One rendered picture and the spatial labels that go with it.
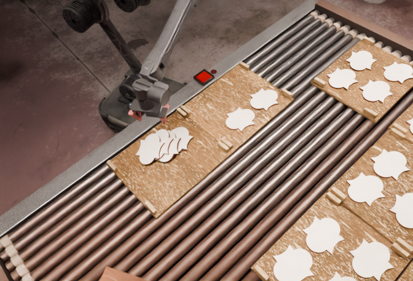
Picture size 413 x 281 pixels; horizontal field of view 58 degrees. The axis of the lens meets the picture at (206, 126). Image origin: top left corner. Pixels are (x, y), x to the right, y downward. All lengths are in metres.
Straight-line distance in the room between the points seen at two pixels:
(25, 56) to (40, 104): 0.69
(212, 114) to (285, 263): 0.72
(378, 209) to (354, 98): 0.54
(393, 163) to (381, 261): 0.40
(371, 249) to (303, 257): 0.23
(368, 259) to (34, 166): 2.36
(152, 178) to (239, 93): 0.58
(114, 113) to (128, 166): 1.19
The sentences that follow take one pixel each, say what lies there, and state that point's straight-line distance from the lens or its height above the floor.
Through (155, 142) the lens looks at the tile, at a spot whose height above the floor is 0.98.
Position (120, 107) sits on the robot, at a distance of 2.80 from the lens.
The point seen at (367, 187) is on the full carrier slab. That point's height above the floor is 0.95.
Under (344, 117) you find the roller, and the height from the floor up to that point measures 0.92.
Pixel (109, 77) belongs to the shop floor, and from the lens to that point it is 3.41.
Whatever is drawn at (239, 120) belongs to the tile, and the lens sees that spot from 1.68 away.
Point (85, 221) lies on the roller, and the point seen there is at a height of 0.92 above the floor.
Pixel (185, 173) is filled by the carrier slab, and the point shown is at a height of 0.94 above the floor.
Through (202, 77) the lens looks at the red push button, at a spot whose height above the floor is 0.93.
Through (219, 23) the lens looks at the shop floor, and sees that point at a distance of 3.72.
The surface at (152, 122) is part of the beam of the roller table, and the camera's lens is 1.76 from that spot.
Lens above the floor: 2.27
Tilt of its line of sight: 52 degrees down
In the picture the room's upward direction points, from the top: 8 degrees counter-clockwise
